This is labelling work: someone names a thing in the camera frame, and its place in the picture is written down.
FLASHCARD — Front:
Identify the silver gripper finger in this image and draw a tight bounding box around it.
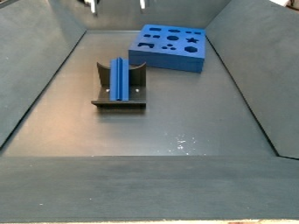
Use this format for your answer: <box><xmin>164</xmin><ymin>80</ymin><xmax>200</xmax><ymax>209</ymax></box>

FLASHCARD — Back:
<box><xmin>90</xmin><ymin>0</ymin><xmax>98</xmax><ymax>14</ymax></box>
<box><xmin>139</xmin><ymin>0</ymin><xmax>146</xmax><ymax>10</ymax></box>

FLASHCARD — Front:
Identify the blue foam shape board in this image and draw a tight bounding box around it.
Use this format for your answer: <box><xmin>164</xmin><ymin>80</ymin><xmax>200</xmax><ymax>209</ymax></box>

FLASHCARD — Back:
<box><xmin>128</xmin><ymin>24</ymin><xmax>206</xmax><ymax>73</ymax></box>

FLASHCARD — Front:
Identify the black curved fixture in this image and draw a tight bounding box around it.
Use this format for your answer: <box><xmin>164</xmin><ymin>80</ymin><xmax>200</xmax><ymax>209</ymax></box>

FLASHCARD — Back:
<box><xmin>91</xmin><ymin>64</ymin><xmax>146</xmax><ymax>108</ymax></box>

